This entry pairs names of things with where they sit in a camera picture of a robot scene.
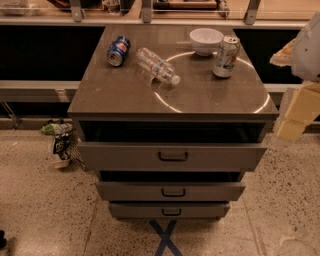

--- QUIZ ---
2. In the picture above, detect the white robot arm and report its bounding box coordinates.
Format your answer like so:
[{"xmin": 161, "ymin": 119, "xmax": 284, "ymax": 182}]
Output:
[{"xmin": 270, "ymin": 11, "xmax": 320, "ymax": 142}]

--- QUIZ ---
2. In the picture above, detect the white ceramic bowl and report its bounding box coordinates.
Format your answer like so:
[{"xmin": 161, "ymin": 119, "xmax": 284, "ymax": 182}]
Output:
[{"xmin": 189, "ymin": 28, "xmax": 224, "ymax": 56}]

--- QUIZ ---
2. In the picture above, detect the white green soda can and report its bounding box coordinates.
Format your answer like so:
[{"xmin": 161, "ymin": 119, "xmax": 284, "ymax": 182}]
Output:
[{"xmin": 213, "ymin": 35, "xmax": 240, "ymax": 78}]

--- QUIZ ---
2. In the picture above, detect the grey drawer cabinet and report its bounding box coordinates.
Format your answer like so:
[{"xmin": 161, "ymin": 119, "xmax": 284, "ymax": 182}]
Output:
[{"xmin": 68, "ymin": 25, "xmax": 277, "ymax": 204}]

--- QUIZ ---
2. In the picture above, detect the middle grey drawer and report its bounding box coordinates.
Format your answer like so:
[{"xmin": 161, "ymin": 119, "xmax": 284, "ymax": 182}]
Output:
[{"xmin": 96, "ymin": 182, "xmax": 245, "ymax": 202}]

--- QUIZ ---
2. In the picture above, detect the bottom grey drawer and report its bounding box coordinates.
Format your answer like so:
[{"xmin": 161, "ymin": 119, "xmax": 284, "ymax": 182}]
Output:
[{"xmin": 109, "ymin": 202, "xmax": 230, "ymax": 219}]

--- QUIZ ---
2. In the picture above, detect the top grey drawer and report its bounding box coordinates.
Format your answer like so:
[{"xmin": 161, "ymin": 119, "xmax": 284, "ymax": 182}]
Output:
[{"xmin": 78, "ymin": 142, "xmax": 266, "ymax": 172}]

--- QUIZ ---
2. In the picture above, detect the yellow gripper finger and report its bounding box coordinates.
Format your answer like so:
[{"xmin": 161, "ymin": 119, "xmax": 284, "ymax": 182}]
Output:
[
  {"xmin": 276, "ymin": 81, "xmax": 320, "ymax": 142},
  {"xmin": 270, "ymin": 39, "xmax": 295, "ymax": 67}
]

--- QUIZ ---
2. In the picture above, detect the grey drawer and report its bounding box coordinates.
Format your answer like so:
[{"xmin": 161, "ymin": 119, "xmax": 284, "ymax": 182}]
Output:
[
  {"xmin": 109, "ymin": 202, "xmax": 230, "ymax": 219},
  {"xmin": 96, "ymin": 182, "xmax": 245, "ymax": 202},
  {"xmin": 78, "ymin": 142, "xmax": 266, "ymax": 172}
]

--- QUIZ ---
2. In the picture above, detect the clear plastic water bottle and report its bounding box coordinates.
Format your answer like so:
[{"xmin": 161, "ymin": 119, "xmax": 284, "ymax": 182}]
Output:
[{"xmin": 135, "ymin": 47, "xmax": 180, "ymax": 85}]

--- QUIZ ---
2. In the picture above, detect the wire basket with trash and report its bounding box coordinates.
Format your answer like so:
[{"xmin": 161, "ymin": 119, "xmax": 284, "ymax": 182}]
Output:
[{"xmin": 40, "ymin": 119, "xmax": 87, "ymax": 171}]

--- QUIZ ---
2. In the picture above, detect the blue soda can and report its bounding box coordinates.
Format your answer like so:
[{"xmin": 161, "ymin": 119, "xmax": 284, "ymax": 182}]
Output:
[{"xmin": 107, "ymin": 36, "xmax": 131, "ymax": 67}]

